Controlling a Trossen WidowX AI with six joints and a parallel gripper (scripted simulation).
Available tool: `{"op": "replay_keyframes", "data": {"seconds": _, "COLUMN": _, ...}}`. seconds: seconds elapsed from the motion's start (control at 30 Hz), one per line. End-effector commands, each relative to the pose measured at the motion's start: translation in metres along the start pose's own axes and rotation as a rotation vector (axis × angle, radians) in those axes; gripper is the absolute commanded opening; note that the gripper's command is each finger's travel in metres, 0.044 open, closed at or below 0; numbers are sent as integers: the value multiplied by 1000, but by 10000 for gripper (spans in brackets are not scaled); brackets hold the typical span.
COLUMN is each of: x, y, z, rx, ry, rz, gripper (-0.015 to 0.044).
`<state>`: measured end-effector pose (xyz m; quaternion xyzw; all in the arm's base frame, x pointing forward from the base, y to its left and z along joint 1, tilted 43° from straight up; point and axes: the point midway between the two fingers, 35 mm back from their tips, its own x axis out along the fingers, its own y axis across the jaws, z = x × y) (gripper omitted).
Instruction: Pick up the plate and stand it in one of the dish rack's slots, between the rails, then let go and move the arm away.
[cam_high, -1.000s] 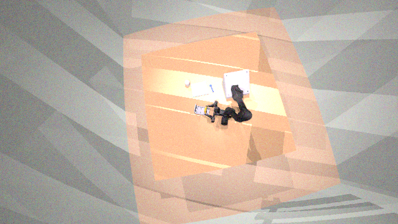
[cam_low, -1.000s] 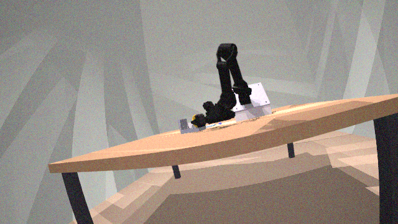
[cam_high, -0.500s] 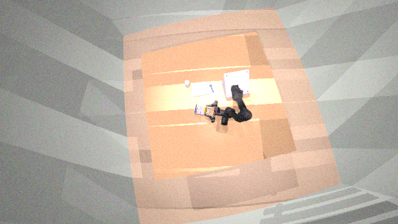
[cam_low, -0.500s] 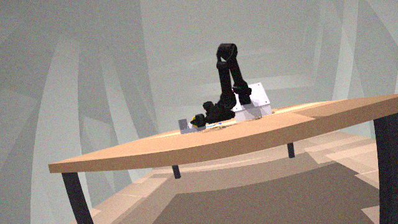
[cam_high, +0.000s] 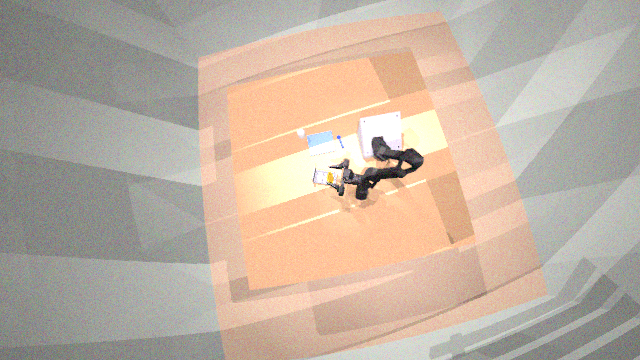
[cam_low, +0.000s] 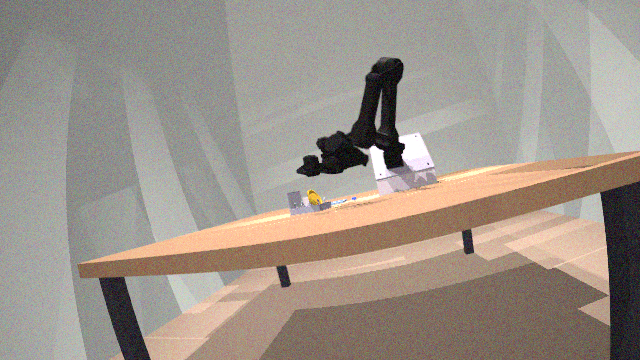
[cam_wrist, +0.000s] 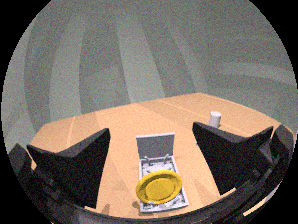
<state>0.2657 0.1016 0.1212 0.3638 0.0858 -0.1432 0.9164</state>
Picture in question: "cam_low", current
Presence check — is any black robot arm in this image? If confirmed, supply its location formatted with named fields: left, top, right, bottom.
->
left=316, top=57, right=405, bottom=169

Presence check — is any yellow round plate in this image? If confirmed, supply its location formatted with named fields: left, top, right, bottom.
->
left=307, top=190, right=323, bottom=205

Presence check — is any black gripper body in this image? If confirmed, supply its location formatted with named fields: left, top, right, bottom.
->
left=303, top=154, right=347, bottom=177

